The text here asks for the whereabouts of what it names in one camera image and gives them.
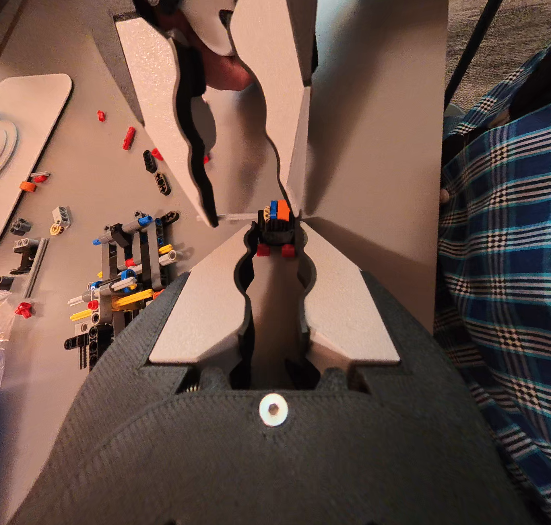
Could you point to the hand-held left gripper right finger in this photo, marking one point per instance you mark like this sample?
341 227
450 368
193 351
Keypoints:
344 314

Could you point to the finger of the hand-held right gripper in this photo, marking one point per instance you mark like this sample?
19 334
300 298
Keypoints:
275 39
150 82

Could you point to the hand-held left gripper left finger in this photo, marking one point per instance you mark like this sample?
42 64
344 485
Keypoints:
198 318

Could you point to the small black lego subassembly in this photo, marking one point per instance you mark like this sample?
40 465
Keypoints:
275 234

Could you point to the orange lego bush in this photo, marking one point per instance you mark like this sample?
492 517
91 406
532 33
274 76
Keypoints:
283 210

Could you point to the red lego axle connector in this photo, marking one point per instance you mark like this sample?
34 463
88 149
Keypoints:
128 138

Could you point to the red lego piece with axle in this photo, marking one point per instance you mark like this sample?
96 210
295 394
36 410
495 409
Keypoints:
156 155

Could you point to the short black lego beam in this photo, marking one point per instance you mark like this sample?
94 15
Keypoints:
150 160

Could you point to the large lego chassis assembly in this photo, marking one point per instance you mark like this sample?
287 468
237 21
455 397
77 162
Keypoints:
146 254

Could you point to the red grey lego pin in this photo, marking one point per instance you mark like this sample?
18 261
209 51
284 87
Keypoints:
41 176

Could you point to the orange lego connector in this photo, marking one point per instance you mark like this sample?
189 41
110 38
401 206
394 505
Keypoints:
28 186

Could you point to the long grey lego axle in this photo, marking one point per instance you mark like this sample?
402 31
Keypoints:
35 269

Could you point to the red lego joint piece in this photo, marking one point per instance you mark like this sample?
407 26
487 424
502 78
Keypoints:
23 310

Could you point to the dark grey lego connector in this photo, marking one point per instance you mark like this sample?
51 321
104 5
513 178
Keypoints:
20 226

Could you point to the dark grey lego pin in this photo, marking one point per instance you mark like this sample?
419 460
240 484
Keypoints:
6 281

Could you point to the person's right hand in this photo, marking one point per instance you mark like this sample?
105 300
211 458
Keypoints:
228 74

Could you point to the white stand base board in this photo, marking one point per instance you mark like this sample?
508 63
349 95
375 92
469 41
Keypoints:
38 116

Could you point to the grey connector with tan gear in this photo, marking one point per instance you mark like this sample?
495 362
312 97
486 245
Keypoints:
60 216

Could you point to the person's plaid shirt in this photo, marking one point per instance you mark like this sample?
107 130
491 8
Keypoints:
495 232

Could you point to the black bar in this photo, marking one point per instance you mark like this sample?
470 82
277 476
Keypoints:
480 39

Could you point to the black lego bracket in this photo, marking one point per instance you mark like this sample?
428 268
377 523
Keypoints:
25 258

